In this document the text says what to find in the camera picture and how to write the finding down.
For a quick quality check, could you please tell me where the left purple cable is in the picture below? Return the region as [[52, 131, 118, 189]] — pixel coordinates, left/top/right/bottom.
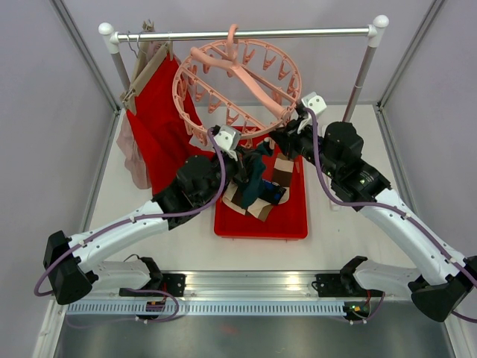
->
[[34, 126, 227, 298]]

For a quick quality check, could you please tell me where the beige clip hanger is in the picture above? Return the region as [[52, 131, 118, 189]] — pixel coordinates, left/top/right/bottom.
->
[[121, 40, 174, 114]]

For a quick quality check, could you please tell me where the pink round clip hanger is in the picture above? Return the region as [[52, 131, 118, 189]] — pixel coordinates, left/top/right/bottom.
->
[[171, 24, 302, 146]]

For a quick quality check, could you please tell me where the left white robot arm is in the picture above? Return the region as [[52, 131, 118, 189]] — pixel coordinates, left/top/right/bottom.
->
[[39, 146, 263, 305]]

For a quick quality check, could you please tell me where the red hanging cloth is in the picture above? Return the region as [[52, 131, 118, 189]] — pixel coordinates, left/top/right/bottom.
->
[[127, 58, 214, 195]]

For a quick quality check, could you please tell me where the pink hanging garment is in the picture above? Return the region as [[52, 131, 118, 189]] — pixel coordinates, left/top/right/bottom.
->
[[116, 40, 187, 189]]

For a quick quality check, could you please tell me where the red plastic tray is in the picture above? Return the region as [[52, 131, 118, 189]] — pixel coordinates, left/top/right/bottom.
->
[[214, 135, 308, 240]]

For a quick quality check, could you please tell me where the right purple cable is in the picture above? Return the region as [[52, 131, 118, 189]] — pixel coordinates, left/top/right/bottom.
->
[[303, 107, 477, 321]]

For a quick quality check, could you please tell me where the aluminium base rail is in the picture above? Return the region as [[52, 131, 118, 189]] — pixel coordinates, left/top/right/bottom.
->
[[86, 262, 420, 300]]

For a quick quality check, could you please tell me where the brown beige striped sock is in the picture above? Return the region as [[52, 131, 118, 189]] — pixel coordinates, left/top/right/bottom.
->
[[222, 153, 295, 222]]

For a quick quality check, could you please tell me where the aluminium frame post left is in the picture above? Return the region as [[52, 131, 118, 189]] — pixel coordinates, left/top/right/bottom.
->
[[48, 0, 119, 114]]

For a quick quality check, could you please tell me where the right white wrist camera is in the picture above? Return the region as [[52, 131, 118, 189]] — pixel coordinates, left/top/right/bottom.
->
[[301, 92, 327, 128]]

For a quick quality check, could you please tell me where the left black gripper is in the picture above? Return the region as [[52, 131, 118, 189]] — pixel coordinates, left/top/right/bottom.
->
[[198, 145, 261, 204]]

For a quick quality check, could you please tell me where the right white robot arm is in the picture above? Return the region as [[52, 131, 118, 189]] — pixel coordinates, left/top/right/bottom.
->
[[270, 120, 476, 323]]

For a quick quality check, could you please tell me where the purple cable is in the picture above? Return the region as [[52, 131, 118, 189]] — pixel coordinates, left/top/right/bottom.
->
[[34, 126, 227, 298], [303, 107, 477, 321]]

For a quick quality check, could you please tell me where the aluminium frame post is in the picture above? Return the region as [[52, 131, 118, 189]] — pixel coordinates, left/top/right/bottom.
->
[[376, 0, 448, 113], [48, 0, 119, 114]]

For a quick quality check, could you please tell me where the white slotted cable duct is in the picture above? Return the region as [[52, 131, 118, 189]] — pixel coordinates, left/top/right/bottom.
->
[[67, 300, 346, 316]]

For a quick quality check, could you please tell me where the teal christmas sock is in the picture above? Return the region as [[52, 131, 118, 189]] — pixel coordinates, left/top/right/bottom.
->
[[239, 138, 274, 209]]

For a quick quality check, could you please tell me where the metal clothes rack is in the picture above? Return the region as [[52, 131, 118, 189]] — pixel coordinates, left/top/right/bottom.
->
[[98, 15, 389, 122]]

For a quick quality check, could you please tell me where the aluminium frame post right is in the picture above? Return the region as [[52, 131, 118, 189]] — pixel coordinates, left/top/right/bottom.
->
[[376, 0, 448, 113]]

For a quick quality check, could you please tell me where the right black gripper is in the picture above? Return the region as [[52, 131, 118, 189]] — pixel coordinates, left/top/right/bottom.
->
[[271, 114, 340, 179]]

